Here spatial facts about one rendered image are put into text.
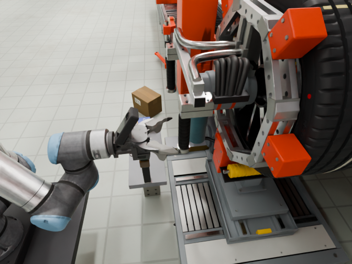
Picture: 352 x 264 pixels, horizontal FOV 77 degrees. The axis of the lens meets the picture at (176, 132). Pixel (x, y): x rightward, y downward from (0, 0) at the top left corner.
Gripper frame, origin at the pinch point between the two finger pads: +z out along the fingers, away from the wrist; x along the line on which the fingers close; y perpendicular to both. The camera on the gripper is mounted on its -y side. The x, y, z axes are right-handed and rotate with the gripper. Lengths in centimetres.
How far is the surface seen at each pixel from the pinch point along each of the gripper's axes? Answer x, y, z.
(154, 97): -109, 65, -4
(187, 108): 2.4, -10.6, 2.8
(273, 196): -5, 60, 53
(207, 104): 2.4, -11.5, 8.0
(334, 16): -0.8, -30.8, 36.0
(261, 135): 7.6, -2.9, 23.0
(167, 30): -178, 35, 17
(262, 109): -11.5, 3.9, 33.5
